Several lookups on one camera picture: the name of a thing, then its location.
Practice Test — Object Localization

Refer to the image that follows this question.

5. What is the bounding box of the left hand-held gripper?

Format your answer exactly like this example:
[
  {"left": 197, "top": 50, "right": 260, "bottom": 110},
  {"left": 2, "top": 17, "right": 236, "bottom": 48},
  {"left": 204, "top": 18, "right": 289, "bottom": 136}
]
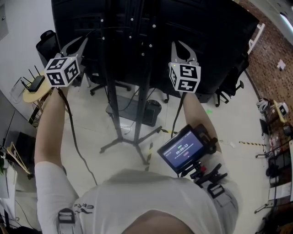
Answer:
[{"left": 43, "top": 36, "right": 89, "bottom": 88}]

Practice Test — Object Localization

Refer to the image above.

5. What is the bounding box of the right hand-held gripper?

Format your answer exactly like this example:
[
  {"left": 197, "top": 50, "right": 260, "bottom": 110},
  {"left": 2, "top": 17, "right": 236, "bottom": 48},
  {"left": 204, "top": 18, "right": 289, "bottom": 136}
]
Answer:
[{"left": 168, "top": 40, "right": 202, "bottom": 93}]

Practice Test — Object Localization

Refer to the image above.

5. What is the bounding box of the person's right forearm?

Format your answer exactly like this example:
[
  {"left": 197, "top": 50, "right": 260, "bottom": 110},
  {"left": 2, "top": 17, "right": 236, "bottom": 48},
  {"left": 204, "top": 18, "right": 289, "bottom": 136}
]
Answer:
[{"left": 182, "top": 92, "right": 223, "bottom": 157}]

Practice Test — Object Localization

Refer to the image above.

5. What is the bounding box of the person's left forearm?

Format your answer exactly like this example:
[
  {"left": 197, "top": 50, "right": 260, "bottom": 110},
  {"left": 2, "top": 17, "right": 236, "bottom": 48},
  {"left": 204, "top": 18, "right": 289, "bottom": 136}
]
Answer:
[{"left": 33, "top": 86, "right": 70, "bottom": 169}]

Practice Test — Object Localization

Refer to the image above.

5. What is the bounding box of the black office chair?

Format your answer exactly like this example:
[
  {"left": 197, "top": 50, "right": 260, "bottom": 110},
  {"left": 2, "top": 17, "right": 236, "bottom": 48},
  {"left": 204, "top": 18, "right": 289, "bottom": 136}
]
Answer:
[
  {"left": 89, "top": 79, "right": 131, "bottom": 97},
  {"left": 35, "top": 29, "right": 58, "bottom": 63},
  {"left": 214, "top": 52, "right": 250, "bottom": 108}
]

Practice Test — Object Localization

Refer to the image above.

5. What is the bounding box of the large black television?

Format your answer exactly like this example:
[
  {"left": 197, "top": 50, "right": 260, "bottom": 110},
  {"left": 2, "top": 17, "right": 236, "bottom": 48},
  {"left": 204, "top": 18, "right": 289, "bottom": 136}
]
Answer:
[{"left": 50, "top": 0, "right": 261, "bottom": 95}]

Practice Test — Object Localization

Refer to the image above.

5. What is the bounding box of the black router with antennas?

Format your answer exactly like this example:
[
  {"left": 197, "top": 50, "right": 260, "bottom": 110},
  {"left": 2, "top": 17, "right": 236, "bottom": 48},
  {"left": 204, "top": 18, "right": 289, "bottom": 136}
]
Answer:
[{"left": 20, "top": 64, "right": 46, "bottom": 93}]

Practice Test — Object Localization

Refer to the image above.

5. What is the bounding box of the round light wooden table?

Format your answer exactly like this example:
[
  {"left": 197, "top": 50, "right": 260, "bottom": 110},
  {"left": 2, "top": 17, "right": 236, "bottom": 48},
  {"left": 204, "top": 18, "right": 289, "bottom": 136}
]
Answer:
[{"left": 22, "top": 70, "right": 55, "bottom": 104}]

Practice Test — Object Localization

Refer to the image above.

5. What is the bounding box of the black waste bin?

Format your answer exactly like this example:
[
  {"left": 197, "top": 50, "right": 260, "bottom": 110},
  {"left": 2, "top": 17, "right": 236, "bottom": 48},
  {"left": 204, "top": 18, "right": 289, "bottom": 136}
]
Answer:
[{"left": 142, "top": 99, "right": 163, "bottom": 128}]

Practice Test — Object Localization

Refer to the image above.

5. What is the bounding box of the black television stand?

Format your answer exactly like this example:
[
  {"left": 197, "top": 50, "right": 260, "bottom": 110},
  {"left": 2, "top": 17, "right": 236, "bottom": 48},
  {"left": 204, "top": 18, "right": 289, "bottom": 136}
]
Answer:
[{"left": 99, "top": 0, "right": 163, "bottom": 165}]

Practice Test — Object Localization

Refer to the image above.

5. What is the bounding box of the small black monitor screen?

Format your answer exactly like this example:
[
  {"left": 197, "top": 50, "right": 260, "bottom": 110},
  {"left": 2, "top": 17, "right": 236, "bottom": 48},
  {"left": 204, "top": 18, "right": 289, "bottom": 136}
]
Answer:
[{"left": 156, "top": 124, "right": 206, "bottom": 175}]

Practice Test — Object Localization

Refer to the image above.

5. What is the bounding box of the small black cabinet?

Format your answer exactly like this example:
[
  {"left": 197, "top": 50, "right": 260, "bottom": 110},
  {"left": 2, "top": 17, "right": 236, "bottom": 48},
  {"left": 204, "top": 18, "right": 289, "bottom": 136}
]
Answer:
[{"left": 15, "top": 131, "right": 37, "bottom": 165}]

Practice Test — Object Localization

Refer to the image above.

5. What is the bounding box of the wooden clothes hanger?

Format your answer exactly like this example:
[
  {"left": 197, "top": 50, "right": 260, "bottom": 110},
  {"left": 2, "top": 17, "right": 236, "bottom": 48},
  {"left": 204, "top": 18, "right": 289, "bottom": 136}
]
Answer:
[{"left": 6, "top": 141, "right": 32, "bottom": 176}]

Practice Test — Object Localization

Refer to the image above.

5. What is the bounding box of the green potted plant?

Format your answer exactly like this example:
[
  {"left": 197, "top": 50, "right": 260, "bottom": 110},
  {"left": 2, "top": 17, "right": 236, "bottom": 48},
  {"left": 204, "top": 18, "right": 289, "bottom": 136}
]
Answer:
[{"left": 0, "top": 157, "right": 8, "bottom": 176}]

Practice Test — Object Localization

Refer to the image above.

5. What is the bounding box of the person's white t-shirt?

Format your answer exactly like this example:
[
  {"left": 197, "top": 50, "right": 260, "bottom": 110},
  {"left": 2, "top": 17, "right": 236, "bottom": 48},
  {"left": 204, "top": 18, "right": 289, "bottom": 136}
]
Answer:
[{"left": 33, "top": 150, "right": 242, "bottom": 234}]

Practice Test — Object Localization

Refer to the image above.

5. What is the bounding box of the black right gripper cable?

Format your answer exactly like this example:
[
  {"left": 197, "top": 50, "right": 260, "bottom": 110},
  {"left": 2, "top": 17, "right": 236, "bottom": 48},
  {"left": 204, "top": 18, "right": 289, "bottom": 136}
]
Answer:
[{"left": 171, "top": 92, "right": 186, "bottom": 138}]

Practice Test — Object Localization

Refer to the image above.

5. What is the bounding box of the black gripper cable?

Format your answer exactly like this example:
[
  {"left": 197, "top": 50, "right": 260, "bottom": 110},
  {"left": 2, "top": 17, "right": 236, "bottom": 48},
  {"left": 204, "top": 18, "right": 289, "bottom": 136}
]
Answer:
[
  {"left": 56, "top": 87, "right": 98, "bottom": 186},
  {"left": 171, "top": 92, "right": 186, "bottom": 138}
]

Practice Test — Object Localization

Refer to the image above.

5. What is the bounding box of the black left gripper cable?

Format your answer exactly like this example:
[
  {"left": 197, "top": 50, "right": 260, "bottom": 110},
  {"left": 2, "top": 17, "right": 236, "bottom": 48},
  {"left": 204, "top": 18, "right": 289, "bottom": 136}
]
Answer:
[{"left": 56, "top": 87, "right": 98, "bottom": 186}]

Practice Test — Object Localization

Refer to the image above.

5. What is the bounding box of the black clamp mount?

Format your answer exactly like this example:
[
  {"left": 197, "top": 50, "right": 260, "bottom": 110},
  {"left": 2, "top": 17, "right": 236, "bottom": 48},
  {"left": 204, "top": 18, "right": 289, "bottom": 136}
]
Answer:
[{"left": 178, "top": 123, "right": 230, "bottom": 186}]

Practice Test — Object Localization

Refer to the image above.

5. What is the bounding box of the black strap buckle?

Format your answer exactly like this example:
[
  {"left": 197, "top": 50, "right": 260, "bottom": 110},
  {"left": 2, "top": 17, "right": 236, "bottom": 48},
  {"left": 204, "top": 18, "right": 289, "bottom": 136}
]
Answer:
[
  {"left": 206, "top": 183, "right": 227, "bottom": 199},
  {"left": 58, "top": 207, "right": 76, "bottom": 225}
]

